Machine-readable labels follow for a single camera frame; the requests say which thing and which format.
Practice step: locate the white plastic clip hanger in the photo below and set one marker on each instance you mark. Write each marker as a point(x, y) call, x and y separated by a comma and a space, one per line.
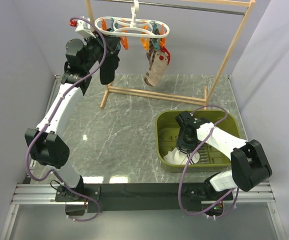
point(132, 27)

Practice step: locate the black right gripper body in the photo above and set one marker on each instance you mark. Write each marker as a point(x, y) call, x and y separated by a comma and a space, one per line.
point(183, 141)

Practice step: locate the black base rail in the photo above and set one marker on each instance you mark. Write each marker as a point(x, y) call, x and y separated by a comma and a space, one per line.
point(104, 197)

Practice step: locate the teal clothes clip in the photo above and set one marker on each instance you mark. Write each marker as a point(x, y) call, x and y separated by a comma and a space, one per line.
point(155, 42)

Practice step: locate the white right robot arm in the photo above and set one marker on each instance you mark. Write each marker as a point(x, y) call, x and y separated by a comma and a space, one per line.
point(249, 163)

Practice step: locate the brown striped sock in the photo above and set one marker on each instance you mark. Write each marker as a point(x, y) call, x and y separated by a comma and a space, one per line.
point(151, 56)

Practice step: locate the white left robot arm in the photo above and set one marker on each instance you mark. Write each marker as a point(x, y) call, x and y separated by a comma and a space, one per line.
point(44, 142)

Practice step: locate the wooden drying rack frame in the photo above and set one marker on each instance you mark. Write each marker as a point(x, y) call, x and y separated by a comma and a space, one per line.
point(193, 43)

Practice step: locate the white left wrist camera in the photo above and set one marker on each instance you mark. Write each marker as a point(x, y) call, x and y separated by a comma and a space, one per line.
point(82, 28)

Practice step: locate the red and beige sock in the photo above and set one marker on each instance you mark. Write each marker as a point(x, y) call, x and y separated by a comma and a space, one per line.
point(154, 76)

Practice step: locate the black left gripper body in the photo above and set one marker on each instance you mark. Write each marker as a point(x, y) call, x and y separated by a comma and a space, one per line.
point(95, 50)

